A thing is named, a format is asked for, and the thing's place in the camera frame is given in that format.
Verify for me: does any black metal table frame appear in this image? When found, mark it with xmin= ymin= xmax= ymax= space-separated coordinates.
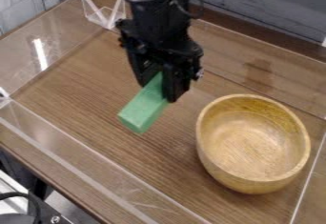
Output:
xmin=0 ymin=151 xmax=72 ymax=224

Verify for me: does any black cable lower left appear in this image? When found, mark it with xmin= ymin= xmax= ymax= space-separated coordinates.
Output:
xmin=0 ymin=192 xmax=41 ymax=224

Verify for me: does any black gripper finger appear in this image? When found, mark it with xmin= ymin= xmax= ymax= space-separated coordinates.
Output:
xmin=127 ymin=50 xmax=162 ymax=87
xmin=163 ymin=62 xmax=192 ymax=103

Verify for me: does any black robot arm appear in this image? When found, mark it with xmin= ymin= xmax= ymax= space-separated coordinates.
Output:
xmin=116 ymin=0 xmax=204 ymax=103

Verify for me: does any green rectangular block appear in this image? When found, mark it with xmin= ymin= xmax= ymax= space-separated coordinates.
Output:
xmin=119 ymin=73 xmax=168 ymax=133

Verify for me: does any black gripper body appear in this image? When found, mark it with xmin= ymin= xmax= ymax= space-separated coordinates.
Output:
xmin=118 ymin=0 xmax=203 ymax=79

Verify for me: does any clear acrylic front wall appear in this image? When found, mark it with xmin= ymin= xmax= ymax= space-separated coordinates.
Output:
xmin=0 ymin=98 xmax=211 ymax=224

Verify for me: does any brown wooden bowl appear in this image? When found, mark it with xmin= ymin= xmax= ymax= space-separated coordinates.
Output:
xmin=196 ymin=94 xmax=313 ymax=194

